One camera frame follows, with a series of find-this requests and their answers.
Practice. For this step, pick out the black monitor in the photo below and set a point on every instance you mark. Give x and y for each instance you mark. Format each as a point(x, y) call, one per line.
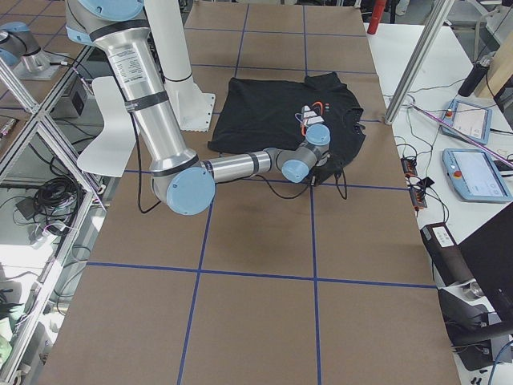
point(488, 254)

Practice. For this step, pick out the aluminium frame post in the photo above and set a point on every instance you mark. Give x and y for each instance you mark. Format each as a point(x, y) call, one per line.
point(429, 34)

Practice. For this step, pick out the white chair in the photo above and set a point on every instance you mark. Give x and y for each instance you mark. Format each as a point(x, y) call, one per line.
point(108, 153)

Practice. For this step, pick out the small black adapter box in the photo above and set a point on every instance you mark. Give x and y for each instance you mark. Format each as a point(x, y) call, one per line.
point(425, 183)

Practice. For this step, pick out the black monitor arm base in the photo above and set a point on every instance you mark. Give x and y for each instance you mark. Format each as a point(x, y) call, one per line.
point(476, 333)

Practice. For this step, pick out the far blue teach pendant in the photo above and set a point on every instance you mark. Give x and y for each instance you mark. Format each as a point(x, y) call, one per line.
point(470, 119)

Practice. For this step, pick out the blue teach pendant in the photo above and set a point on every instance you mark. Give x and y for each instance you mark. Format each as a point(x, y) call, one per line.
point(470, 119)
point(474, 176)

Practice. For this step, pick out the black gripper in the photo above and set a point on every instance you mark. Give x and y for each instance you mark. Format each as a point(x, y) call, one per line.
point(325, 164)

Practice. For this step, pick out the black t-shirt with logo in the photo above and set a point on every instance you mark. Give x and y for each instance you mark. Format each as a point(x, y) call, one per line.
point(260, 114)

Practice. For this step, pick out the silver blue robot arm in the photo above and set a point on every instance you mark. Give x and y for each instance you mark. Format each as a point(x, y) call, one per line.
point(145, 46)

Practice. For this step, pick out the black water bottle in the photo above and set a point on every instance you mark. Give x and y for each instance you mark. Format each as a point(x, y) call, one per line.
point(478, 72)

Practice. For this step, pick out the red cylinder bottle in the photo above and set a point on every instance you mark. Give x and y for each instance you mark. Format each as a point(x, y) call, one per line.
point(376, 16)

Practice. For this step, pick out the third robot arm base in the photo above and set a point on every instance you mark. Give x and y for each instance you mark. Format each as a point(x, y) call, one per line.
point(21, 52)

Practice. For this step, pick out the near blue teach pendant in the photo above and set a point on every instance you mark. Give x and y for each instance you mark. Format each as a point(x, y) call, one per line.
point(474, 176)

